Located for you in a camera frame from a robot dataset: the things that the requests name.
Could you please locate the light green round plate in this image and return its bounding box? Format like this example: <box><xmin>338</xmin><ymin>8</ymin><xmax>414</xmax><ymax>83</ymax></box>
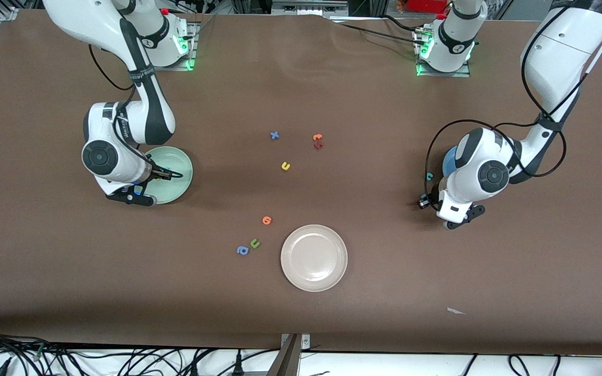
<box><xmin>142</xmin><ymin>146</ymin><xmax>194</xmax><ymax>205</ymax></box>

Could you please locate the blue round plate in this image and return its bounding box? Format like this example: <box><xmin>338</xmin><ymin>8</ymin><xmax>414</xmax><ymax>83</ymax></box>
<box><xmin>443</xmin><ymin>146</ymin><xmax>461</xmax><ymax>175</ymax></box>

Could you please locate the beige round plate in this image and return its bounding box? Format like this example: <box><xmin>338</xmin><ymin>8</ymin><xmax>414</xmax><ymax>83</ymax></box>
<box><xmin>280</xmin><ymin>224</ymin><xmax>349</xmax><ymax>292</ymax></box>

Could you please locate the red box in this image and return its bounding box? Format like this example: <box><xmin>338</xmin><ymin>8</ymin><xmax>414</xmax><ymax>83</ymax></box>
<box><xmin>407</xmin><ymin>0</ymin><xmax>449</xmax><ymax>14</ymax></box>

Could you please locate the grey metal beam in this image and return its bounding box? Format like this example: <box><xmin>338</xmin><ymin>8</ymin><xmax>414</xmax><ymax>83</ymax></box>
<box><xmin>267</xmin><ymin>334</ymin><xmax>302</xmax><ymax>376</ymax></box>

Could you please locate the silver metal box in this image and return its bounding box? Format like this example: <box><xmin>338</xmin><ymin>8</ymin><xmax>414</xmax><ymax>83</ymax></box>
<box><xmin>271</xmin><ymin>0</ymin><xmax>350</xmax><ymax>17</ymax></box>

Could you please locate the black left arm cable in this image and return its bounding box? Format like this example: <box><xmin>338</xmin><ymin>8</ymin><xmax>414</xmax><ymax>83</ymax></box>
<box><xmin>425</xmin><ymin>5</ymin><xmax>602</xmax><ymax>195</ymax></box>

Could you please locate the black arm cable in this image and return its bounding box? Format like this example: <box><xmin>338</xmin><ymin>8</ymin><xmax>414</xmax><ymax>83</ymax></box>
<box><xmin>425</xmin><ymin>5</ymin><xmax>602</xmax><ymax>195</ymax></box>
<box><xmin>88</xmin><ymin>44</ymin><xmax>155</xmax><ymax>173</ymax></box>

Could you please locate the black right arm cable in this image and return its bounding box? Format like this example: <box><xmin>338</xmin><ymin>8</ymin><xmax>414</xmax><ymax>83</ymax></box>
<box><xmin>88</xmin><ymin>44</ymin><xmax>155</xmax><ymax>173</ymax></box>

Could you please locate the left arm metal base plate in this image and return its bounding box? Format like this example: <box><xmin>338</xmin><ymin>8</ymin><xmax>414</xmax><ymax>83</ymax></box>
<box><xmin>416</xmin><ymin>26</ymin><xmax>471</xmax><ymax>78</ymax></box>

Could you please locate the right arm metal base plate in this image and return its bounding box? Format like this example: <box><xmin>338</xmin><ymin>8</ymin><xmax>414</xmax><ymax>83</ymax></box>
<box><xmin>141</xmin><ymin>21</ymin><xmax>197</xmax><ymax>71</ymax></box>

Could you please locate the black cable on tabletop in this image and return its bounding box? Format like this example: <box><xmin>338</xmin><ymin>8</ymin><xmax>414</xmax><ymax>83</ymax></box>
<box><xmin>332</xmin><ymin>15</ymin><xmax>427</xmax><ymax>45</ymax></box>

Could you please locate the silver metal table bracket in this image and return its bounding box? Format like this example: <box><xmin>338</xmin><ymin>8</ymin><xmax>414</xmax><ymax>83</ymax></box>
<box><xmin>281</xmin><ymin>333</ymin><xmax>311</xmax><ymax>349</ymax></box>

